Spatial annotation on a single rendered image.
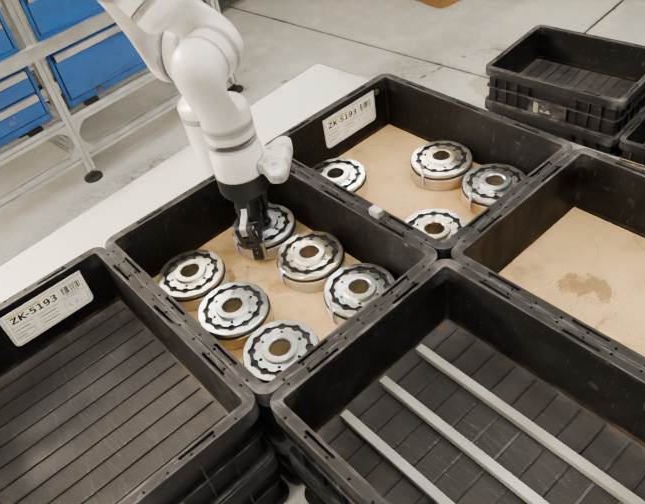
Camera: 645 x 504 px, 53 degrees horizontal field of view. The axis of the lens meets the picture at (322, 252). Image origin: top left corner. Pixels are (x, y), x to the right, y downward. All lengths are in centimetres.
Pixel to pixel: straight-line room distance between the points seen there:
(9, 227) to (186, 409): 211
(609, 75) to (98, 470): 174
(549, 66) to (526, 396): 147
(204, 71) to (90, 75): 206
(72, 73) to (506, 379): 229
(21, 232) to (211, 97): 208
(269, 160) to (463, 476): 47
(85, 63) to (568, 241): 220
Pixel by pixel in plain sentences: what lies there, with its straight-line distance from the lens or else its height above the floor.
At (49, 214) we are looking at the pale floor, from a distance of 286.
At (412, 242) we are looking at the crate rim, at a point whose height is 93.
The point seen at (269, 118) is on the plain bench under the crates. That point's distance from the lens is 161.
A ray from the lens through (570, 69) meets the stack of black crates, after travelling 214.
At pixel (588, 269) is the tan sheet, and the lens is 97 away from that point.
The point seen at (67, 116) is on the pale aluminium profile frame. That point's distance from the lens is 281.
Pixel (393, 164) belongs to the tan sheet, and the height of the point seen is 83.
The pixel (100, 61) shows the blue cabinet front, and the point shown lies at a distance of 285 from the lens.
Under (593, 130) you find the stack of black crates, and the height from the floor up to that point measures 49.
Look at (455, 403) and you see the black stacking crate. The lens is 82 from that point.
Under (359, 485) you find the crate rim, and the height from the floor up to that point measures 93.
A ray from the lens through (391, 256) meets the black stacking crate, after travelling 90.
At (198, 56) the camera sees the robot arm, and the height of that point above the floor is 119.
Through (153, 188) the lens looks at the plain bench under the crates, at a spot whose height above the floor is 70.
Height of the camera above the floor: 151
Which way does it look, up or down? 43 degrees down
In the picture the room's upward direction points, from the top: 12 degrees counter-clockwise
